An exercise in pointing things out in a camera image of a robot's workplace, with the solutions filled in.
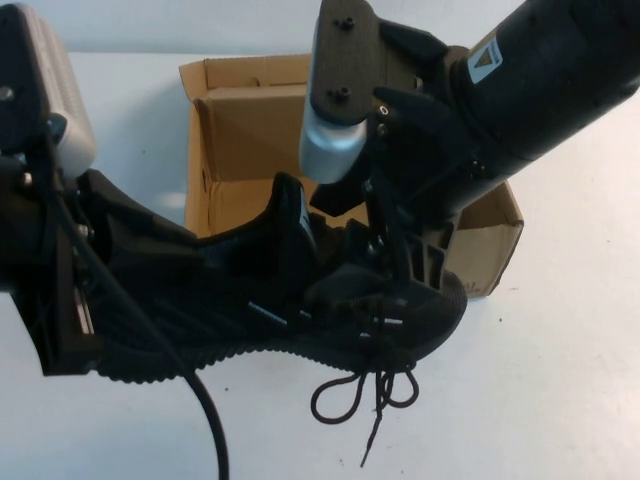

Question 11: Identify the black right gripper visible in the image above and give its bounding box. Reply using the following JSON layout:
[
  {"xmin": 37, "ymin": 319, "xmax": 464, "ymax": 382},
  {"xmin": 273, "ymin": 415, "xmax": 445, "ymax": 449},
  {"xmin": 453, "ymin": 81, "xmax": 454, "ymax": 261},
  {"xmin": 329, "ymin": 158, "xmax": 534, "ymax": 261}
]
[{"xmin": 308, "ymin": 18, "xmax": 482, "ymax": 292}]

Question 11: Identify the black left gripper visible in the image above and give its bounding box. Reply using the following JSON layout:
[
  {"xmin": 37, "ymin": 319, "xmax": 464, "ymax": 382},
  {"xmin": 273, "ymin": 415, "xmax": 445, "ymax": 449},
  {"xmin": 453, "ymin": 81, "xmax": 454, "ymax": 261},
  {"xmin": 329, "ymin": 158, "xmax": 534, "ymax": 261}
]
[{"xmin": 19, "ymin": 167, "xmax": 222, "ymax": 377}]

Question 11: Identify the black mesh sneaker with laces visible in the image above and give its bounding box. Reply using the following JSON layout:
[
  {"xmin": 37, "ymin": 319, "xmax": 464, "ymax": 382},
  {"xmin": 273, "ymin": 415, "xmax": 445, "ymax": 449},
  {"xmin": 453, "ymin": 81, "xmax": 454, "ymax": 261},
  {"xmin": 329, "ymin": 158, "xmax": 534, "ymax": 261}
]
[{"xmin": 94, "ymin": 172, "xmax": 471, "ymax": 469}]

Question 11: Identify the brown cardboard shoe box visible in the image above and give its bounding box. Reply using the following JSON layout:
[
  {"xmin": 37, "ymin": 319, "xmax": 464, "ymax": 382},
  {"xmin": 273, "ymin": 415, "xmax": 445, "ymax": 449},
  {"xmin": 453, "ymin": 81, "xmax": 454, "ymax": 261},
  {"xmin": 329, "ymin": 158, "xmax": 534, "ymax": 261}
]
[{"xmin": 178, "ymin": 53, "xmax": 525, "ymax": 301}]

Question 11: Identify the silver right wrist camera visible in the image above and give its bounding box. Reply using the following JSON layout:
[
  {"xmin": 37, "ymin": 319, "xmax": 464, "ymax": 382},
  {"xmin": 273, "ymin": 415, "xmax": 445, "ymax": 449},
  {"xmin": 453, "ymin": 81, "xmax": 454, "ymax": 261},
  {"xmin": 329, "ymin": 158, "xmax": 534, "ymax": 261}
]
[{"xmin": 298, "ymin": 0, "xmax": 372, "ymax": 182}]

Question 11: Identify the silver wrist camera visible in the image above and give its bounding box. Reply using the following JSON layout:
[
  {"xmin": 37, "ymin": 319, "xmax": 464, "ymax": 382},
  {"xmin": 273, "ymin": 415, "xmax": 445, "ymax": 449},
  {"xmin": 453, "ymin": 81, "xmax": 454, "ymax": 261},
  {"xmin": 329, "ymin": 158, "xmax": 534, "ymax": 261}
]
[
  {"xmin": 298, "ymin": 0, "xmax": 372, "ymax": 182},
  {"xmin": 0, "ymin": 2, "xmax": 97, "ymax": 174}
]

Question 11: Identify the dark right camera mount plate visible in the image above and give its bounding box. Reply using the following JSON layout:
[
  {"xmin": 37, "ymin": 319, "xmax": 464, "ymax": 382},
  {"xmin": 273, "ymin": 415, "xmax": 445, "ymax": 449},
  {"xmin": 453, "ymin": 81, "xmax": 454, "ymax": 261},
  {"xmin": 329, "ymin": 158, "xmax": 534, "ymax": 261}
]
[{"xmin": 312, "ymin": 0, "xmax": 392, "ymax": 127}]

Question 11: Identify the dark camera mount plate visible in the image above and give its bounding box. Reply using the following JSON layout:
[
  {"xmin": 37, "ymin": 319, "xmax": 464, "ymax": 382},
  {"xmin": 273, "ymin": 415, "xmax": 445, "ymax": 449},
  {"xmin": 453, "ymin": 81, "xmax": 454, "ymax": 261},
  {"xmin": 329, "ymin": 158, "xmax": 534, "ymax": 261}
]
[
  {"xmin": 312, "ymin": 0, "xmax": 392, "ymax": 127},
  {"xmin": 0, "ymin": 12, "xmax": 51, "ymax": 157}
]

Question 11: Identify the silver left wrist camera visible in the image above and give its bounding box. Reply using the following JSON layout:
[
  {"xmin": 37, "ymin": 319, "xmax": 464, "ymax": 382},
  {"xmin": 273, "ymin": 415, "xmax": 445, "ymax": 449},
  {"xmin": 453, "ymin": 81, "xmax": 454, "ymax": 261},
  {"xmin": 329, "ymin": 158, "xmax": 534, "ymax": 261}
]
[{"xmin": 0, "ymin": 2, "xmax": 97, "ymax": 174}]

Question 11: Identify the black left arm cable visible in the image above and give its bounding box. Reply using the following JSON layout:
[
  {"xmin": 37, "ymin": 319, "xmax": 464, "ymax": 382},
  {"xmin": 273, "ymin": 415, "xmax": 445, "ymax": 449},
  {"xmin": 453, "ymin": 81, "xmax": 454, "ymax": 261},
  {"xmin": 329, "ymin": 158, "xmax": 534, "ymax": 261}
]
[{"xmin": 29, "ymin": 114, "xmax": 231, "ymax": 480}]

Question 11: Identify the dark left camera mount plate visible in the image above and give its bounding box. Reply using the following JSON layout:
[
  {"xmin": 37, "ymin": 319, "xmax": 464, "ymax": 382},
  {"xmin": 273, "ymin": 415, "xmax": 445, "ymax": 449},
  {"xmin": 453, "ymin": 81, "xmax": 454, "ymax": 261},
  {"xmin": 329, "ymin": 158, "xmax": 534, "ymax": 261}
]
[{"xmin": 0, "ymin": 12, "xmax": 51, "ymax": 157}]

